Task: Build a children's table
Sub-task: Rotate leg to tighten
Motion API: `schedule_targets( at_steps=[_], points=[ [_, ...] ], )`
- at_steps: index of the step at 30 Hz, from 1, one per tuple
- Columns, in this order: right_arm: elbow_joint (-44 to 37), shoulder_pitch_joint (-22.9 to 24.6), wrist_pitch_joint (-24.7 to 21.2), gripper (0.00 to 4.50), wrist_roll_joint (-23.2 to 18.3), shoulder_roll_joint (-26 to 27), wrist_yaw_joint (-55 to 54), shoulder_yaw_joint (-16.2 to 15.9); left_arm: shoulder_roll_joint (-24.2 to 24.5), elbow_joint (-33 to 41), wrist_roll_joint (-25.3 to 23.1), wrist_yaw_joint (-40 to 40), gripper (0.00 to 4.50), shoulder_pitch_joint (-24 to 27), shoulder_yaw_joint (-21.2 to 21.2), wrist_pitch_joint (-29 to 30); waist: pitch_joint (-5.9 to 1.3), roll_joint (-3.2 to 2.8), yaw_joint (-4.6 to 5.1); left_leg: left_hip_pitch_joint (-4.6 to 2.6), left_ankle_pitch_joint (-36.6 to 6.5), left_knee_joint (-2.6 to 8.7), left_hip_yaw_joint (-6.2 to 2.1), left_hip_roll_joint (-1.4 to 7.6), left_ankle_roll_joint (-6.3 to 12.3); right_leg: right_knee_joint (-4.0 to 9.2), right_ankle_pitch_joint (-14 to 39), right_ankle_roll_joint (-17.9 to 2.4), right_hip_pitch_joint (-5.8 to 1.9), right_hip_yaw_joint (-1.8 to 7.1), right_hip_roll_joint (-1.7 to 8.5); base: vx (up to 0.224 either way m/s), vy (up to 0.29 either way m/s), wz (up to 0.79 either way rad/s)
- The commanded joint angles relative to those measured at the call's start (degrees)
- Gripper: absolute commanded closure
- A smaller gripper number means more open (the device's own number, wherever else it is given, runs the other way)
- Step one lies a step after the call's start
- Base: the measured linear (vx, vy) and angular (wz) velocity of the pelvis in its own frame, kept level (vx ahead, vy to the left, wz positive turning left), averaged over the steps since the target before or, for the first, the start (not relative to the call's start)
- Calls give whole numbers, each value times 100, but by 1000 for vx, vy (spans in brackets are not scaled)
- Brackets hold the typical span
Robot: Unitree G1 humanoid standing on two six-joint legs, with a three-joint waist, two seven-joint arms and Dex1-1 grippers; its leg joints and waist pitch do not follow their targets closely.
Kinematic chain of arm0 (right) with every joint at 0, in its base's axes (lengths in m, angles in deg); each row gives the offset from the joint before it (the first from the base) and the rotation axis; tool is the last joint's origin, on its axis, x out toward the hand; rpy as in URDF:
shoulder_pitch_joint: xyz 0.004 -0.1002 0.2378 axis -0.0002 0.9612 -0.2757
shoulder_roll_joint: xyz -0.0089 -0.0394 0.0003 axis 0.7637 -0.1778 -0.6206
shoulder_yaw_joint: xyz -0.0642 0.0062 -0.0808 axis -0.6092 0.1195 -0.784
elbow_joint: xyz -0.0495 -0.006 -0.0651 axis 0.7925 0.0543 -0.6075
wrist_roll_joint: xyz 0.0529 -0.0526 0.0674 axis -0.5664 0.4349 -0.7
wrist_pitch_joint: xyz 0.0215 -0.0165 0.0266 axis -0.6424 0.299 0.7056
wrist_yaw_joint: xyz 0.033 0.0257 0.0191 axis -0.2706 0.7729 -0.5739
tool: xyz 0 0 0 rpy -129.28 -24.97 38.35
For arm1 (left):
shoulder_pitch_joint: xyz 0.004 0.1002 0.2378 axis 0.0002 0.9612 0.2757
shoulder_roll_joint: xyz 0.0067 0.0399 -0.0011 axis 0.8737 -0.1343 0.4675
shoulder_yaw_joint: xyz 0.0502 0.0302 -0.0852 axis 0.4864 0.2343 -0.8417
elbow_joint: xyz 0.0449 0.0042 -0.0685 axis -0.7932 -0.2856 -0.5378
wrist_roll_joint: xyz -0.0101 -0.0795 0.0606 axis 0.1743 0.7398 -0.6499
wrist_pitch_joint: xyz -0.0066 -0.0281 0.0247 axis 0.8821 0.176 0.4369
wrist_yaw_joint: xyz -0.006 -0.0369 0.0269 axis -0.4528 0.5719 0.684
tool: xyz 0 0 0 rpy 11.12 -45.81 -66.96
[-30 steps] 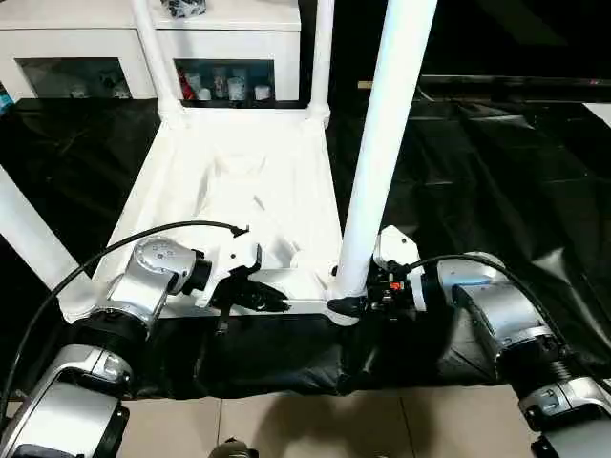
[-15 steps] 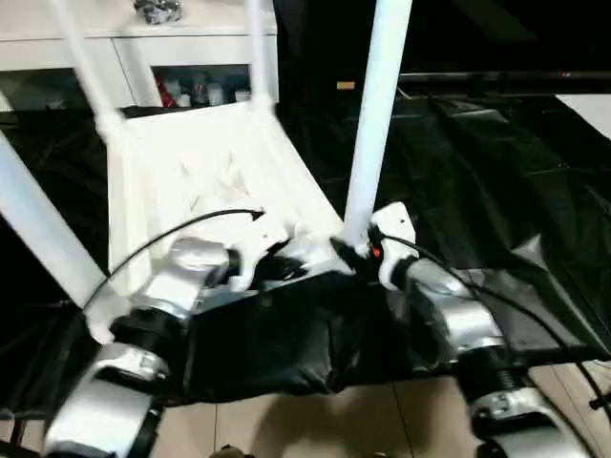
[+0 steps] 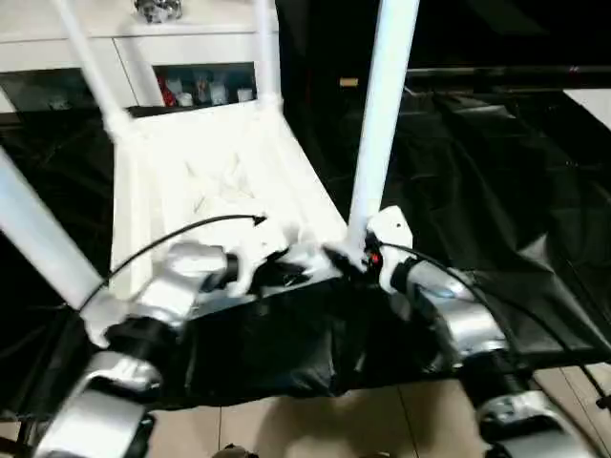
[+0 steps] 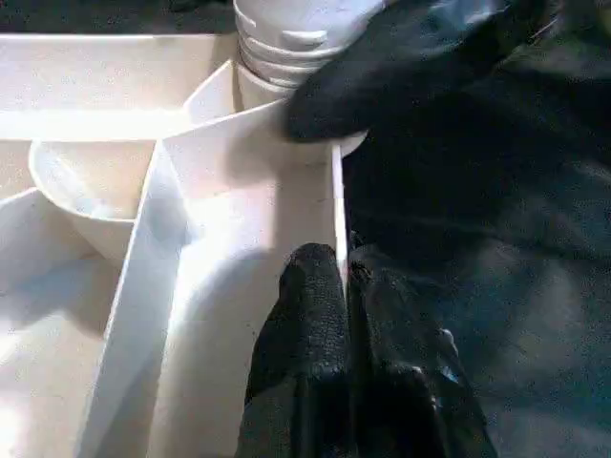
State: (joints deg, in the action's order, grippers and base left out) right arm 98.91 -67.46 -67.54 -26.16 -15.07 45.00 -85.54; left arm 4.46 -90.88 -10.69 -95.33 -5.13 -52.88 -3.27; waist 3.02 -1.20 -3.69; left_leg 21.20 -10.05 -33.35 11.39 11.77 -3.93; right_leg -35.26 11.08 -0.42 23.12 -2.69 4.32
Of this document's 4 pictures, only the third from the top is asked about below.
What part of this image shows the white plastic table top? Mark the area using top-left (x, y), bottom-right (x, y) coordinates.
top-left (77, 101), bottom-right (365, 345)

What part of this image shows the white plastic table leg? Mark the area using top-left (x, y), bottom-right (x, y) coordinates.
top-left (251, 0), bottom-right (284, 115)
top-left (346, 0), bottom-right (422, 250)
top-left (0, 146), bottom-right (105, 312)
top-left (49, 0), bottom-right (134, 138)

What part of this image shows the black plastic mat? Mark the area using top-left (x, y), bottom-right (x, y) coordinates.
top-left (0, 88), bottom-right (611, 416)

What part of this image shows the white cabinet with glass doors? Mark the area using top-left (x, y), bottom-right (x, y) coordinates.
top-left (0, 0), bottom-right (282, 115)

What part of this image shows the white flat panel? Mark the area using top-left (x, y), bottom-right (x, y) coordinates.
top-left (561, 87), bottom-right (611, 129)

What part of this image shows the grey crumpled bag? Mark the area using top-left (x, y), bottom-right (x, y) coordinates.
top-left (134, 0), bottom-right (186, 25)

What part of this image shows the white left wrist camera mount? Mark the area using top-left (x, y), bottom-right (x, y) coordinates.
top-left (232, 216), bottom-right (298, 298)

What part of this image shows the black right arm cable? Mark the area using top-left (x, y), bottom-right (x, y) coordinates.
top-left (380, 241), bottom-right (537, 374)

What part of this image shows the black metal frame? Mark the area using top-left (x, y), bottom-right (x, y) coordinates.
top-left (404, 65), bottom-right (611, 93)

